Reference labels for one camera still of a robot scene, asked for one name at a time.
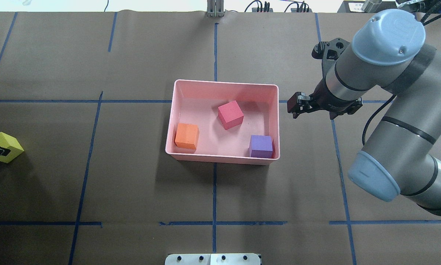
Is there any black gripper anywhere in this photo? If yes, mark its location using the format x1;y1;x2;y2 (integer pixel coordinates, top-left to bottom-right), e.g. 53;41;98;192
287;79;363;120

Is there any yellow foam block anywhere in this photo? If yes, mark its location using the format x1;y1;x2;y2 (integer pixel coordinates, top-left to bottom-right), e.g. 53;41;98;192
0;132;24;164

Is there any purple foam block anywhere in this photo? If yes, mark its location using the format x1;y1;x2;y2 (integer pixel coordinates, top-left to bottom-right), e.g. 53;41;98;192
249;135;274;158

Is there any pink foam block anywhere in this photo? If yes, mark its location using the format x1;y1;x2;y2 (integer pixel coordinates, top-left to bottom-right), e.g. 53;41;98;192
218;100;244;130

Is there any orange foam block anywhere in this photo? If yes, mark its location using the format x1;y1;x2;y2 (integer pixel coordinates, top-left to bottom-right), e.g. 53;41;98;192
174;123;199;150

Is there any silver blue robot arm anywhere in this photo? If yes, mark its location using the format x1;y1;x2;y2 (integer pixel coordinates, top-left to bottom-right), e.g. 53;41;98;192
287;9;441;217

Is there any pink plastic bin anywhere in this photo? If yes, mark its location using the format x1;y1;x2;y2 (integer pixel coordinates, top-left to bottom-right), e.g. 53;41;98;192
165;79;280;165

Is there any silver metal cylinder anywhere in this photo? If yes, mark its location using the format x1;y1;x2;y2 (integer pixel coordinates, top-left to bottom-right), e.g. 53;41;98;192
361;0;382;13

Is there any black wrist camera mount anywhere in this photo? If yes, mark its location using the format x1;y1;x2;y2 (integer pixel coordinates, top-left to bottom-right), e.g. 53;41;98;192
311;38;350;79

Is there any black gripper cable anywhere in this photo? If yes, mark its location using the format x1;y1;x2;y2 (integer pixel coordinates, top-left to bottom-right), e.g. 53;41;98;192
361;95;397;146

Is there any aluminium frame post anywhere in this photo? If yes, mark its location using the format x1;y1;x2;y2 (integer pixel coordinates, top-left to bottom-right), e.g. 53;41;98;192
206;0;225;17

